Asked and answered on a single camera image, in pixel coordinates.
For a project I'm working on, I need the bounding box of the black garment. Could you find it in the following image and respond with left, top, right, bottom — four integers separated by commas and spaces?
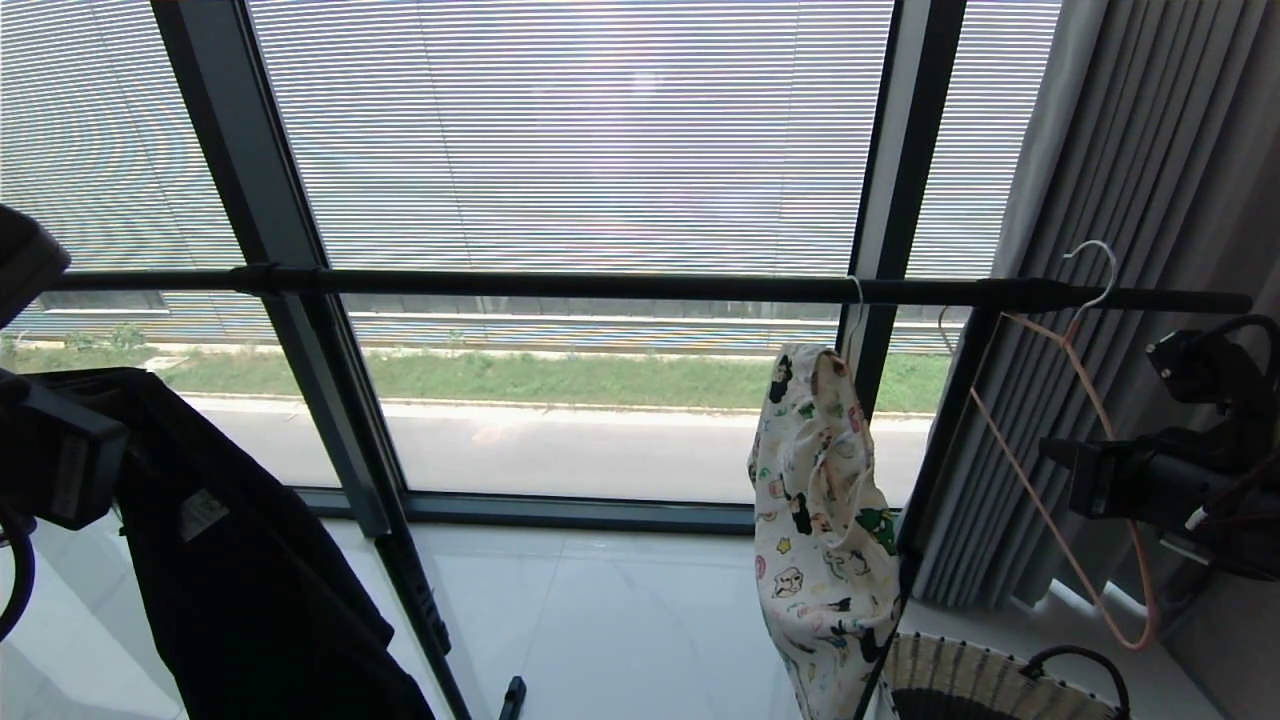
25, 367, 438, 720

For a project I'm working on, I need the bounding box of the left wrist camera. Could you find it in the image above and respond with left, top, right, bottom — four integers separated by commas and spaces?
0, 203, 73, 329

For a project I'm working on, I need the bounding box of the cream printed garment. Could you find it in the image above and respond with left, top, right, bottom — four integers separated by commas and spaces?
748, 343, 903, 720

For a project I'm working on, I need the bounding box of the pink clothes hanger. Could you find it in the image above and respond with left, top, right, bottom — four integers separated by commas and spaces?
840, 275, 866, 346
937, 240, 1161, 652

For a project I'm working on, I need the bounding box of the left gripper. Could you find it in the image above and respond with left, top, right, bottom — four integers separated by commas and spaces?
0, 368, 131, 532

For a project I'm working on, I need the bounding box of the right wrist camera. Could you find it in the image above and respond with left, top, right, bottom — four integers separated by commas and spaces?
1145, 328, 1280, 446

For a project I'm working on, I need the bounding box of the grey curtain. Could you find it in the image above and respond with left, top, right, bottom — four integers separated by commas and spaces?
912, 0, 1280, 613

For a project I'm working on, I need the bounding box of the white laundry basket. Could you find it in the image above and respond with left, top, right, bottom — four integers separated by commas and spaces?
878, 630, 1133, 720

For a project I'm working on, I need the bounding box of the window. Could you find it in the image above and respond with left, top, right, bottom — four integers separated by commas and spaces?
0, 0, 1063, 536

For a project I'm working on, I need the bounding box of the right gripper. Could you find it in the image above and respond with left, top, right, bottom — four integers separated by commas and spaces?
1066, 432, 1280, 583

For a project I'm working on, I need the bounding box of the black clothes rack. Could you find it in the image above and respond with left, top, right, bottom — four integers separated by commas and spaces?
40, 262, 1254, 720

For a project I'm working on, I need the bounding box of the black cable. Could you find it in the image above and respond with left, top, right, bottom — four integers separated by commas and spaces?
1195, 314, 1280, 376
0, 508, 37, 643

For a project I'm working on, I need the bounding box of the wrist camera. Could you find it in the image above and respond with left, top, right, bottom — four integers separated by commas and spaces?
1145, 328, 1280, 446
0, 203, 73, 329

